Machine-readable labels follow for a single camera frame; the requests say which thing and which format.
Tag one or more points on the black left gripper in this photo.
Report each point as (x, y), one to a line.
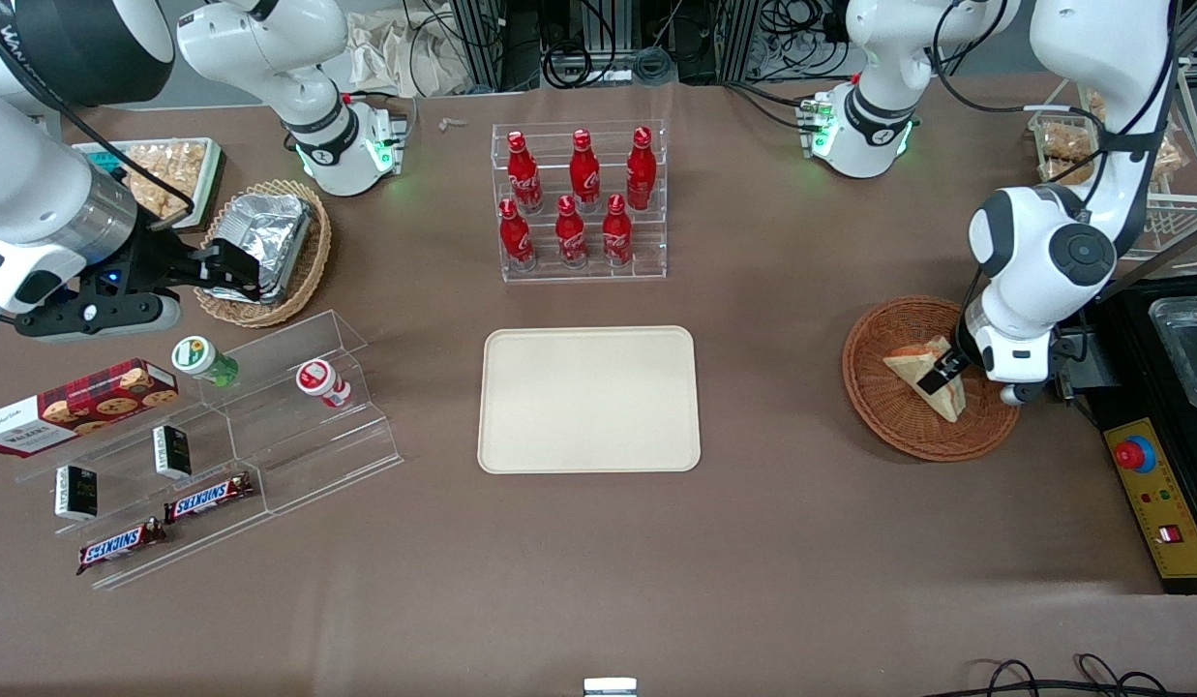
(950, 369)

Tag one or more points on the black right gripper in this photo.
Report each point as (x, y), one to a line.
(151, 263)

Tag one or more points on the plastic-wrapped triangle sandwich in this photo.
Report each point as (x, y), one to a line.
(903, 366)

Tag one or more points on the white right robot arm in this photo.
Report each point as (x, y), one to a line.
(298, 58)

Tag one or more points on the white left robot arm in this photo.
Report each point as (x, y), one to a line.
(1043, 252)

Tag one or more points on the aluminium foil tray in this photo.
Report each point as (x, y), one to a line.
(264, 232)

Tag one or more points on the brown round wicker basket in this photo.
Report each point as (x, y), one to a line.
(898, 416)

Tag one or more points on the light oval wicker basket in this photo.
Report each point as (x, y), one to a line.
(308, 266)

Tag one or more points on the white tray of snacks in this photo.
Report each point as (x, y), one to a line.
(167, 169)

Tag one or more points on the beige plastic tray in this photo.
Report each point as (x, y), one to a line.
(588, 399)

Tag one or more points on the green lidded cup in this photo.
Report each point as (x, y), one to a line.
(199, 358)

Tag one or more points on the red lidded cup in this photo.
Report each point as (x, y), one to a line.
(319, 380)

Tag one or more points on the small black white box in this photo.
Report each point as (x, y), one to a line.
(172, 451)
(75, 492)

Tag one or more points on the clear acrylic stepped display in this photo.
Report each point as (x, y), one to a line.
(308, 455)

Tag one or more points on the red tartan cookie box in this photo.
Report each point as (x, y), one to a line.
(75, 407)

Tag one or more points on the red emergency stop button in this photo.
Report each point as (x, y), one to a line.
(1135, 455)

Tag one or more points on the Snickers chocolate bar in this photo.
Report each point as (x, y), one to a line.
(119, 547)
(209, 498)

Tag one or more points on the clear bag of crackers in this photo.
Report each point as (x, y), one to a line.
(1062, 140)
(1169, 160)
(1062, 172)

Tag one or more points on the clear plastic container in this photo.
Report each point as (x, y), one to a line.
(1188, 344)

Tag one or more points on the black yellow control box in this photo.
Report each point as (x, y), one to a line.
(1169, 503)

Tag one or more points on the small clear plastic clip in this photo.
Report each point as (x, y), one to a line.
(451, 123)

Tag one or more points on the crumpled brown paper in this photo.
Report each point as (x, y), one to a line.
(395, 53)

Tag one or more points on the red cola bottle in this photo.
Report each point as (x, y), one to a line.
(585, 172)
(570, 234)
(515, 237)
(616, 232)
(642, 170)
(523, 176)

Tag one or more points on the clear acrylic bottle rack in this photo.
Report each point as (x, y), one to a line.
(579, 274)

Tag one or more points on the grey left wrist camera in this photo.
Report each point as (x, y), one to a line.
(1019, 394)

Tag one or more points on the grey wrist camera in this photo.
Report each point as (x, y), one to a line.
(95, 315)
(1019, 394)

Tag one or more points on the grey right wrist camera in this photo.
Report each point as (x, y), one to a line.
(95, 315)

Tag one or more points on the aluminium frame rack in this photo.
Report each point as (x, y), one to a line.
(482, 39)

